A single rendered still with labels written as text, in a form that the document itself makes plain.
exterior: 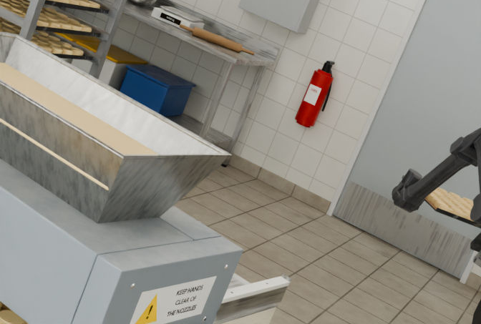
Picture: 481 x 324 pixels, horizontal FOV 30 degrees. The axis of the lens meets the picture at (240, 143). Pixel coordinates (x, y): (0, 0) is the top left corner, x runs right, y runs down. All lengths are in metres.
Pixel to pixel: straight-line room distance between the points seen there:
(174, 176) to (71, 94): 0.35
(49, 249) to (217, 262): 0.29
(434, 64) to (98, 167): 5.24
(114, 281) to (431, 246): 5.37
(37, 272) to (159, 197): 0.24
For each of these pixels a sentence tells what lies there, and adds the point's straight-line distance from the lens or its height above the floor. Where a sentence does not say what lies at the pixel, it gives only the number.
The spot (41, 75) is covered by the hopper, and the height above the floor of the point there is 1.28.
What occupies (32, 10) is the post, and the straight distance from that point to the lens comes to 2.95.
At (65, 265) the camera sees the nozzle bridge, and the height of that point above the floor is 1.14.
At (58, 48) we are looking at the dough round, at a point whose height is 1.06.
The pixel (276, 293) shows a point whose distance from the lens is 2.30.
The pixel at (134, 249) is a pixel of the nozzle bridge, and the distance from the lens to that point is 1.36.
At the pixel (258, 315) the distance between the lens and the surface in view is 2.25.
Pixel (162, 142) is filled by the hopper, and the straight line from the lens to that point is 1.58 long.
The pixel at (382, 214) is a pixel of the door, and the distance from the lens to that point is 6.60.
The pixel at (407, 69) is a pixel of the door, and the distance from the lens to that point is 6.49.
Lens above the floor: 1.67
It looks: 12 degrees down
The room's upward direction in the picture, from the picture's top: 22 degrees clockwise
